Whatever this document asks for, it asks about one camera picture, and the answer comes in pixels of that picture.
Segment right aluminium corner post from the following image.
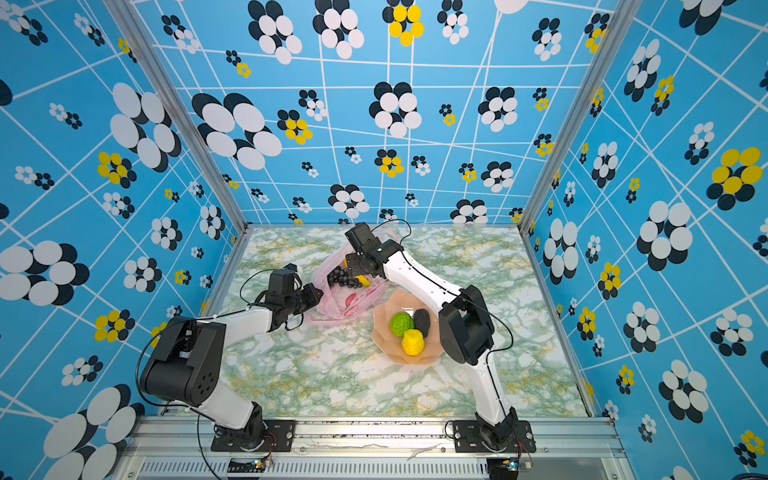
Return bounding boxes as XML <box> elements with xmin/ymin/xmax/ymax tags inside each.
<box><xmin>518</xmin><ymin>0</ymin><xmax>642</xmax><ymax>235</ymax></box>

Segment dark fake avocado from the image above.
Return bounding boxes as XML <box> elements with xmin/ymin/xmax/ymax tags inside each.
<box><xmin>412</xmin><ymin>309</ymin><xmax>431</xmax><ymax>338</ymax></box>

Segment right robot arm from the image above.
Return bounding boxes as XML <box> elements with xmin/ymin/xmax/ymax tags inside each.
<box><xmin>345</xmin><ymin>223</ymin><xmax>528</xmax><ymax>452</ymax></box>

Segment pink plastic bag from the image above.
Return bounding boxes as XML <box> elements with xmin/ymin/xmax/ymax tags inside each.
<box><xmin>310</xmin><ymin>234</ymin><xmax>388</xmax><ymax>325</ymax></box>

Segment green circuit board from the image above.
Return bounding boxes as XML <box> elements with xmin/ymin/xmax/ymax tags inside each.
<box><xmin>227</xmin><ymin>457</ymin><xmax>273</xmax><ymax>474</ymax></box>
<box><xmin>486</xmin><ymin>458</ymin><xmax>532</xmax><ymax>479</ymax></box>

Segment right green circuit board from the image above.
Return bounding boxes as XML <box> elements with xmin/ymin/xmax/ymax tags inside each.
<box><xmin>486</xmin><ymin>458</ymin><xmax>532</xmax><ymax>479</ymax></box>

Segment black fake grapes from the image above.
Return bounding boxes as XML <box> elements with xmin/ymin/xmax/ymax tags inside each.
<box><xmin>326</xmin><ymin>266</ymin><xmax>359</xmax><ymax>289</ymax></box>

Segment aluminium corner post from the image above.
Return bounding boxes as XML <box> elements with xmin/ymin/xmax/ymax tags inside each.
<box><xmin>104</xmin><ymin>0</ymin><xmax>248</xmax><ymax>234</ymax></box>
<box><xmin>518</xmin><ymin>0</ymin><xmax>642</xmax><ymax>235</ymax></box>

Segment green fake lime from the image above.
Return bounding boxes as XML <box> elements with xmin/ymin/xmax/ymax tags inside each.
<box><xmin>389</xmin><ymin>311</ymin><xmax>414</xmax><ymax>338</ymax></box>

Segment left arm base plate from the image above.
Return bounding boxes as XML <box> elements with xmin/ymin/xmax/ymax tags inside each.
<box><xmin>210</xmin><ymin>419</ymin><xmax>297</xmax><ymax>453</ymax></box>

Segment pink scalloped plastic plate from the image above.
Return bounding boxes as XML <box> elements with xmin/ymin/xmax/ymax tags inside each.
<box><xmin>372</xmin><ymin>290</ymin><xmax>444</xmax><ymax>366</ymax></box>

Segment yellow fake banana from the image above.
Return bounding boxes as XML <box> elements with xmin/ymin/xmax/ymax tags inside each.
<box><xmin>353</xmin><ymin>275</ymin><xmax>371</xmax><ymax>288</ymax></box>

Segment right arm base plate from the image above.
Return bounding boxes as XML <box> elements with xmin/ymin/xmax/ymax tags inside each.
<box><xmin>451</xmin><ymin>419</ymin><xmax>537</xmax><ymax>455</ymax></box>

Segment yellow fake lemon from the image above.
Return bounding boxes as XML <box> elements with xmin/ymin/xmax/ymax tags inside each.
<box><xmin>401</xmin><ymin>329</ymin><xmax>426</xmax><ymax>357</ymax></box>

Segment left aluminium corner post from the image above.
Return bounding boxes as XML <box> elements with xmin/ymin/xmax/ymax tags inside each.
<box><xmin>104</xmin><ymin>0</ymin><xmax>248</xmax><ymax>234</ymax></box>

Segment left green circuit board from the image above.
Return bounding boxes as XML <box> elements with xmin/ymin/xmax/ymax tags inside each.
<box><xmin>227</xmin><ymin>457</ymin><xmax>273</xmax><ymax>474</ymax></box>

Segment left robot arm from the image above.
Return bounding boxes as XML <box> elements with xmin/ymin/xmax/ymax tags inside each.
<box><xmin>136</xmin><ymin>263</ymin><xmax>323</xmax><ymax>451</ymax></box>

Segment aluminium front rail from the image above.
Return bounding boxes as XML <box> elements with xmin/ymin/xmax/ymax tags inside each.
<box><xmin>114</xmin><ymin>417</ymin><xmax>635</xmax><ymax>479</ymax></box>

